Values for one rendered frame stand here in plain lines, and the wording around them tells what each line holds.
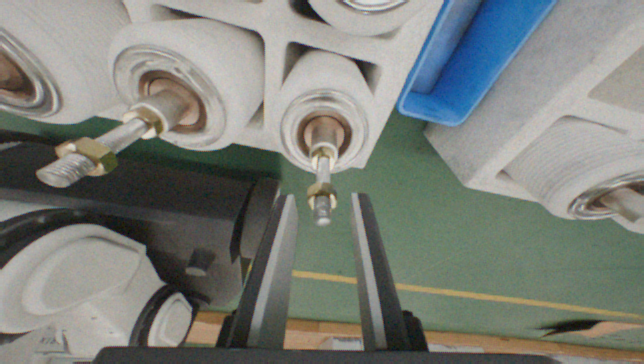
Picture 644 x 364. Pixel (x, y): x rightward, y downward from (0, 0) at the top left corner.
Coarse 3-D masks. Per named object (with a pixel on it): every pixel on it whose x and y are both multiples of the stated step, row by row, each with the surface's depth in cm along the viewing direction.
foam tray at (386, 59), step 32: (128, 0) 16; (160, 0) 16; (192, 0) 16; (224, 0) 16; (256, 0) 22; (288, 0) 16; (288, 32) 17; (320, 32) 17; (416, 32) 17; (288, 64) 23; (384, 64) 19; (384, 96) 21; (256, 128) 24
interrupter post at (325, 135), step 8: (320, 128) 15; (328, 128) 15; (312, 136) 15; (320, 136) 14; (328, 136) 14; (336, 136) 16; (312, 144) 14; (320, 144) 13; (328, 144) 13; (336, 144) 14; (336, 152) 14
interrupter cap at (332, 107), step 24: (312, 96) 14; (336, 96) 14; (288, 120) 15; (312, 120) 15; (336, 120) 15; (360, 120) 15; (288, 144) 17; (360, 144) 17; (312, 168) 18; (336, 168) 18
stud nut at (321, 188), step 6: (312, 186) 11; (318, 186) 10; (324, 186) 10; (330, 186) 11; (312, 192) 10; (318, 192) 10; (324, 192) 10; (330, 192) 10; (336, 192) 11; (312, 198) 10; (330, 198) 10; (336, 198) 10; (312, 204) 11; (336, 204) 11
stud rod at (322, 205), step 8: (320, 160) 13; (328, 160) 13; (320, 168) 12; (328, 168) 13; (320, 176) 12; (328, 176) 12; (320, 200) 10; (328, 200) 10; (320, 208) 10; (328, 208) 10; (320, 216) 9; (328, 216) 10; (320, 224) 10
